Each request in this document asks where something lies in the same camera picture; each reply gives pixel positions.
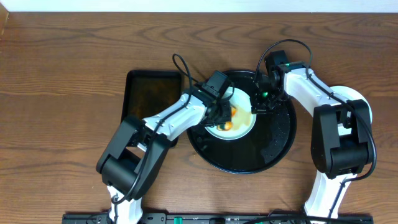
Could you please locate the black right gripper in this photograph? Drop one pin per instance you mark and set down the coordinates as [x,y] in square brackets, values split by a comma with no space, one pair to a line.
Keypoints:
[257,108]

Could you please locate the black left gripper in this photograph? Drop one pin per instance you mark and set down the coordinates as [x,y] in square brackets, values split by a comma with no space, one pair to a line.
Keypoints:
[222,115]

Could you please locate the green and yellow sponge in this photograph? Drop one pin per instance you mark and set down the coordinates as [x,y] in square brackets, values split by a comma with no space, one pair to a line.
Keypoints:
[227,125]

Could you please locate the mint green plate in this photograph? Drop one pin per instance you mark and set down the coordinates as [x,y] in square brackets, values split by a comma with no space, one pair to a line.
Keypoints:
[352,94]
[243,121]

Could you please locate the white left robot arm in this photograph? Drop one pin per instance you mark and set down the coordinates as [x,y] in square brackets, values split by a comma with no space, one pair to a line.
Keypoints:
[132,159]

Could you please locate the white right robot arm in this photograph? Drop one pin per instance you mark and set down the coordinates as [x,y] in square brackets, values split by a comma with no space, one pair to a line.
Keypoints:
[342,144]

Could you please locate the black round serving tray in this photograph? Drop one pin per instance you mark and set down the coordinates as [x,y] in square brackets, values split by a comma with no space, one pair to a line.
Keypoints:
[263,147]

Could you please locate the black rectangular water tray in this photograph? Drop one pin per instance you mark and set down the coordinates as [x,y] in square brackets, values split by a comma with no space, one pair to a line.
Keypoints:
[149,92]

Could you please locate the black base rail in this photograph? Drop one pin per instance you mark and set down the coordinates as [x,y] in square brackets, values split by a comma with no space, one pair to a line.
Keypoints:
[161,218]

